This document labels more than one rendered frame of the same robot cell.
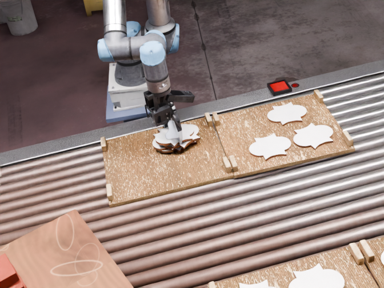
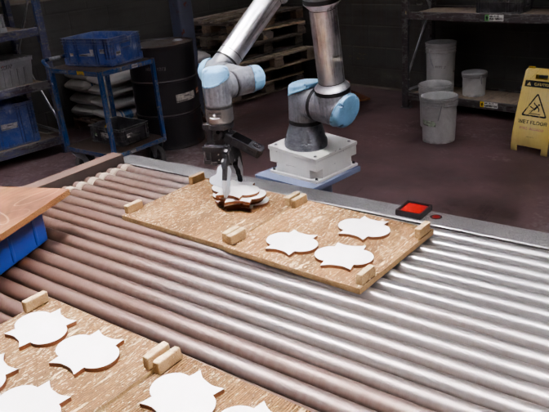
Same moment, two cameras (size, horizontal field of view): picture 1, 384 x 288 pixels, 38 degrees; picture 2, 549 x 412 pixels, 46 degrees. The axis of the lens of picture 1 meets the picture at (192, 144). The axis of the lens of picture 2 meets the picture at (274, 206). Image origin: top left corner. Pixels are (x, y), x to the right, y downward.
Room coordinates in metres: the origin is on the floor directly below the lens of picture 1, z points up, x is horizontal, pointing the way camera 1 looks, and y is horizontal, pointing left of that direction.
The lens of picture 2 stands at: (0.40, -1.28, 1.66)
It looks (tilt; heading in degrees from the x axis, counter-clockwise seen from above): 23 degrees down; 46
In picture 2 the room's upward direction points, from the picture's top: 5 degrees counter-clockwise
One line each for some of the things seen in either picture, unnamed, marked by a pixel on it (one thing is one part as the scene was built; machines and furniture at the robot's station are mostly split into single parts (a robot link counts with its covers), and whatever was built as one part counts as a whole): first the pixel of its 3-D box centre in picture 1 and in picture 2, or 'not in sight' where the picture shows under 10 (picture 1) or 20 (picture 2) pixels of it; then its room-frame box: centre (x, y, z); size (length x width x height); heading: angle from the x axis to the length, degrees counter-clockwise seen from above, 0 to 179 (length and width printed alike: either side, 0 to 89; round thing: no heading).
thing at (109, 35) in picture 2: not in sight; (102, 48); (3.09, 3.20, 0.96); 0.50 x 0.38 x 0.21; 104
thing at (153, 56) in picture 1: (154, 60); (217, 87); (1.54, 0.07, 1.29); 0.09 x 0.08 x 0.11; 176
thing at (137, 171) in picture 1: (163, 158); (212, 209); (1.50, 0.11, 0.93); 0.41 x 0.35 x 0.02; 96
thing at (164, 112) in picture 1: (160, 104); (220, 142); (1.54, 0.08, 1.13); 0.09 x 0.08 x 0.12; 114
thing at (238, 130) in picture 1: (279, 132); (328, 240); (1.53, -0.31, 0.93); 0.41 x 0.35 x 0.02; 94
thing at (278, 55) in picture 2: not in sight; (247, 52); (5.56, 4.21, 0.44); 1.31 x 1.00 x 0.87; 179
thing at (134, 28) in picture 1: (129, 40); (306, 99); (2.02, 0.18, 1.13); 0.13 x 0.12 x 0.14; 86
